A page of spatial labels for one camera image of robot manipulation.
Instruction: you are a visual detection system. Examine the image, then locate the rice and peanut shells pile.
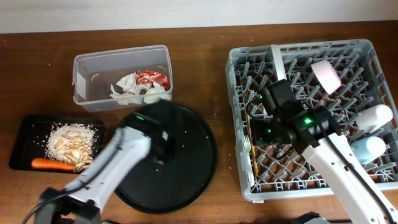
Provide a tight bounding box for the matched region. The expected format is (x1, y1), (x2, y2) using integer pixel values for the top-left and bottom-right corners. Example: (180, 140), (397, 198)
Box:
(45, 123), (98, 173)

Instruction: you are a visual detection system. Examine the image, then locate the pink small bowl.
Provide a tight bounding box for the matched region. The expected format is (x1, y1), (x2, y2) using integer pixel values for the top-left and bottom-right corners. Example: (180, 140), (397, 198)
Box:
(311, 60), (341, 95)

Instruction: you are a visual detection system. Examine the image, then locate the wooden chopstick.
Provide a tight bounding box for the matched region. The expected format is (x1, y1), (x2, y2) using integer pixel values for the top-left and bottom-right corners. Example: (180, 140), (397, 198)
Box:
(246, 114), (258, 177)

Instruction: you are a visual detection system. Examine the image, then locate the white cup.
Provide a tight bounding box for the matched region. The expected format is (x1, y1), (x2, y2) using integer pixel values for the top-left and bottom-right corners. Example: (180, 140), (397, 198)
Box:
(356, 104), (393, 133)

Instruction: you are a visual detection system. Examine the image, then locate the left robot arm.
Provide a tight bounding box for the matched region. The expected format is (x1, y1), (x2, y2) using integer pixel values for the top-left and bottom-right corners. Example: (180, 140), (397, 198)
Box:
(23, 100), (176, 223)

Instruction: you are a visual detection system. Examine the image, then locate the orange carrot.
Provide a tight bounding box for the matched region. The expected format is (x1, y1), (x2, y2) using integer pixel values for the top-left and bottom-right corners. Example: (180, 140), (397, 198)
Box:
(31, 158), (75, 172)

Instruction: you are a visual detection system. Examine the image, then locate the grey dishwasher rack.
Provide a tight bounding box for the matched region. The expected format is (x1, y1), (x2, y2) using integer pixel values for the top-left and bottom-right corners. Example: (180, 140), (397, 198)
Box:
(225, 39), (396, 203)

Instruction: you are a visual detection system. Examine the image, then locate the clear plastic bin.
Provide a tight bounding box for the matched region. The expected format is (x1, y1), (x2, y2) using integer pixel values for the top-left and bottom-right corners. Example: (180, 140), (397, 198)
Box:
(73, 45), (173, 112)

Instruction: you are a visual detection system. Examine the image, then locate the grey bowl with food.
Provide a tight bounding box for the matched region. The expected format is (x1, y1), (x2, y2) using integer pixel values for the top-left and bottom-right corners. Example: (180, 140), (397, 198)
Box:
(271, 44), (287, 81)

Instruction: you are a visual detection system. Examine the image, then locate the white plastic fork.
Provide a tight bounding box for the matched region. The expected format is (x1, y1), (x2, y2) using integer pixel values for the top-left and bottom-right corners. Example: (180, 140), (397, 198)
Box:
(243, 135), (255, 187)

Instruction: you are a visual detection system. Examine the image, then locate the light blue cup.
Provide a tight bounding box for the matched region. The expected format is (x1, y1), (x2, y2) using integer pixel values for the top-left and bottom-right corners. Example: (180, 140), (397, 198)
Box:
(350, 136), (386, 165)

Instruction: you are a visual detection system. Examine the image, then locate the black rectangular tray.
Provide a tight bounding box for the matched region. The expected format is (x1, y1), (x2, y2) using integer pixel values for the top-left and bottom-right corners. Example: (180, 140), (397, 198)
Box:
(9, 114), (105, 171)

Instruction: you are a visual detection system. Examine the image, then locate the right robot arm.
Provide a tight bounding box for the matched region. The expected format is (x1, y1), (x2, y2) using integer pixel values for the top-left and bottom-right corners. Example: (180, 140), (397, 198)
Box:
(246, 80), (397, 223)

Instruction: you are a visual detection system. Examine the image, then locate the round black tray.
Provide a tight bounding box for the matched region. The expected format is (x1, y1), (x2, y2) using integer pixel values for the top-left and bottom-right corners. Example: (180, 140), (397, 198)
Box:
(115, 105), (218, 214)

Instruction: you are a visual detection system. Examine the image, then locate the red snack wrapper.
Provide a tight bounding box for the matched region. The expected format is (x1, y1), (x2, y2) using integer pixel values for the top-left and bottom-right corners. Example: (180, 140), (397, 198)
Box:
(136, 70), (170, 90)

